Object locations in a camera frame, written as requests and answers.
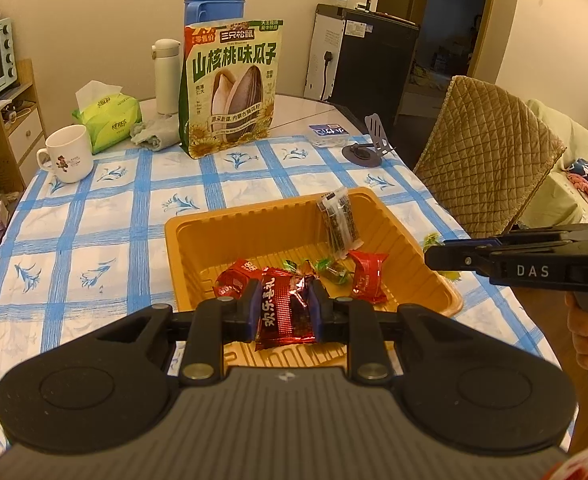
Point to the wooden shelf cabinet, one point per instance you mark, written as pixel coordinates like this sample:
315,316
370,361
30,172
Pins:
21,125

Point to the blue white tissue packet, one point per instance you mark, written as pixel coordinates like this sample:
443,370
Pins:
329,135

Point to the quilted beige chair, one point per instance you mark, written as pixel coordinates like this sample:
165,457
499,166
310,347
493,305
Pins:
489,155

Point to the blue checked tablecloth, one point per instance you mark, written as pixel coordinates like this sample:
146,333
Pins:
98,240

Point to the white mug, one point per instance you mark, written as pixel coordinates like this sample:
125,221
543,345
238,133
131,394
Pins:
68,155

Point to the blue patterned cushion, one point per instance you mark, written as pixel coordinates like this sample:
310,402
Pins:
584,180

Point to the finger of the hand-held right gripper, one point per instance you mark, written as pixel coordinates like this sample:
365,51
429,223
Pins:
454,259
484,243

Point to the small green candy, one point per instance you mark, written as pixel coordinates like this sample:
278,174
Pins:
333,271

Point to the grey crumpled cloth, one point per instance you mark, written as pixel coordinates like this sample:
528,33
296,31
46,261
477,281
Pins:
156,132

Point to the orange plastic tray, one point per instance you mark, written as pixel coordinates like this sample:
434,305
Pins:
213,240

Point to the sofa with green cover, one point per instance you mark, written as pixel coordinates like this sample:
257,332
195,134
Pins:
569,125

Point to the green tissue pack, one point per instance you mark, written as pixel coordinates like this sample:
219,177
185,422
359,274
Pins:
108,120

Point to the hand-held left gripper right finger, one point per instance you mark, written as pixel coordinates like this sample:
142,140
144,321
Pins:
319,310

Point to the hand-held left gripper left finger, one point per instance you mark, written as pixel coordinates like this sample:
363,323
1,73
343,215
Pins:
253,310

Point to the black mini fridge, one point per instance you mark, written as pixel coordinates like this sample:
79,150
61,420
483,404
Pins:
374,65

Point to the large sunflower seed bag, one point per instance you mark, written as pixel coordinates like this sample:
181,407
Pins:
228,95

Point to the plain red snack packet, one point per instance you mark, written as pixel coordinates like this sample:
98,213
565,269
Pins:
369,275

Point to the white thermos bottle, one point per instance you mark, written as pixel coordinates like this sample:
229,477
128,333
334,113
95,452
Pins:
166,80

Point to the dark long snack packet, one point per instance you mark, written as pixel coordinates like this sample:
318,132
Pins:
284,310

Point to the clear black snack packet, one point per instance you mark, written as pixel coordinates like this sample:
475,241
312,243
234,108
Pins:
339,222

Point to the grey phone stand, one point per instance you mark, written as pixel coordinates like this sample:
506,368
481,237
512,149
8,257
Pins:
369,150

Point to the person's red white clothing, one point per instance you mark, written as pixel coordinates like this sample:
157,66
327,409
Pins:
581,465

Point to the red snack packet white print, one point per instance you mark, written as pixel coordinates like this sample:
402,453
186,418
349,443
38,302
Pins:
239,274

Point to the yellow green candy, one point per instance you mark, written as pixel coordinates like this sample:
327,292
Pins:
430,241

